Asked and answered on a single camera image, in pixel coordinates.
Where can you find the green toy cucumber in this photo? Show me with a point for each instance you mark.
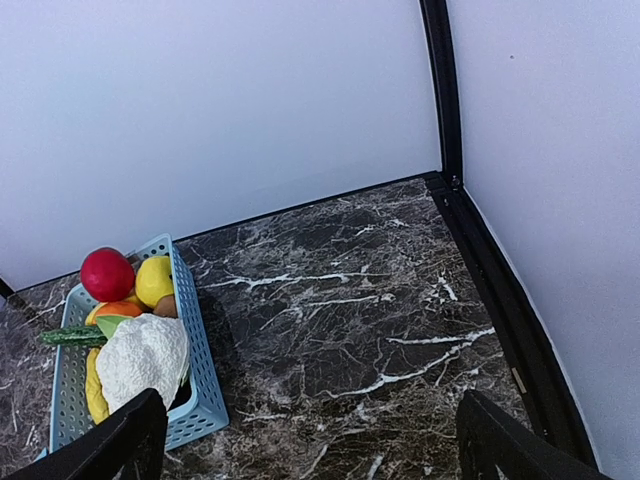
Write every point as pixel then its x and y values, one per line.
pixel 87 336

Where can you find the yellow toy banana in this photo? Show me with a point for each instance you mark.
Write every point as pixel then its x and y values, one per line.
pixel 97 405

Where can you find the orange toy orange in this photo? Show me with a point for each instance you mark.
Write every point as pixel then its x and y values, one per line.
pixel 122 308

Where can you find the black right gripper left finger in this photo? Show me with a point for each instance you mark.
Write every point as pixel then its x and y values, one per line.
pixel 129 444

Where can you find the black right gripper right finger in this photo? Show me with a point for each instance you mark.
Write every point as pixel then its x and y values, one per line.
pixel 491 443

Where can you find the black right rear frame post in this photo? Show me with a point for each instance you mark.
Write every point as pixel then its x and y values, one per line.
pixel 441 52

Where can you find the light blue perforated basket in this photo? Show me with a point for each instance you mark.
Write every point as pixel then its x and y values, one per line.
pixel 200 412

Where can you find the red toy apple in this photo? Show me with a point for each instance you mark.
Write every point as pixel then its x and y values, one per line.
pixel 107 275

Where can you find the white toy cauliflower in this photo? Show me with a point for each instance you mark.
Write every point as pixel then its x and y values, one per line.
pixel 147 351

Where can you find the yellow toy lemon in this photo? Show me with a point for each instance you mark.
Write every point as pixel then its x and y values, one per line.
pixel 154 280

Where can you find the brown toy kiwi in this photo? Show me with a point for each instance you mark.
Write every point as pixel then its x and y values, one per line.
pixel 166 307

